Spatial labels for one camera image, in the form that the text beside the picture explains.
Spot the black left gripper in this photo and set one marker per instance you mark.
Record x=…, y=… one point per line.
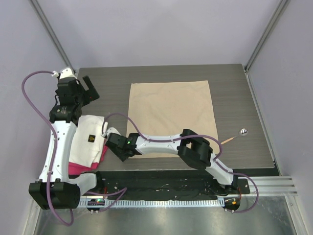
x=91, y=93

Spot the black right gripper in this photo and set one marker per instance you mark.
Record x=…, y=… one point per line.
x=122, y=157

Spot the beige cloth napkin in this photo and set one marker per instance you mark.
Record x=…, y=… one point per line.
x=164, y=109

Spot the spoon with wooden handle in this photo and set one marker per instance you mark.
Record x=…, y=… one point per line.
x=243, y=132

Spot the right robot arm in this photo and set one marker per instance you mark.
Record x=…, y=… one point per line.
x=195, y=150

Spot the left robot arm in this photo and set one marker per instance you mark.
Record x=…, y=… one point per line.
x=54, y=187

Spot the white folded cloth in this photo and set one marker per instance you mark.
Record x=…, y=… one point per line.
x=89, y=129

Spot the pink folded cloth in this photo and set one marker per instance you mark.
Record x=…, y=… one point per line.
x=86, y=156

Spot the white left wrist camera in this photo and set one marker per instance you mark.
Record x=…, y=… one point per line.
x=64, y=73

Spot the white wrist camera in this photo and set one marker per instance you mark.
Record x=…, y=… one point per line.
x=104, y=129
x=64, y=73

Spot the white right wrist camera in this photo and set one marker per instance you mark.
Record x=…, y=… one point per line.
x=104, y=129

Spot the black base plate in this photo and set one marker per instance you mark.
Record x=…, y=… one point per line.
x=165, y=185

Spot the white slotted cable duct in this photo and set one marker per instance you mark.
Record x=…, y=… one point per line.
x=93, y=203

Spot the aluminium frame post left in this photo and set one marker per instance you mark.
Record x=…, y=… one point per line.
x=49, y=30

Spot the aluminium frame post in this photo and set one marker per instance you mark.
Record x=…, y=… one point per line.
x=49, y=30
x=281, y=7

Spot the aluminium frame rail right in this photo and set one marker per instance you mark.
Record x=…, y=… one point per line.
x=271, y=185

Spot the aluminium frame post right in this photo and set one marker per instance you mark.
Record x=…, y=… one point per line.
x=281, y=7

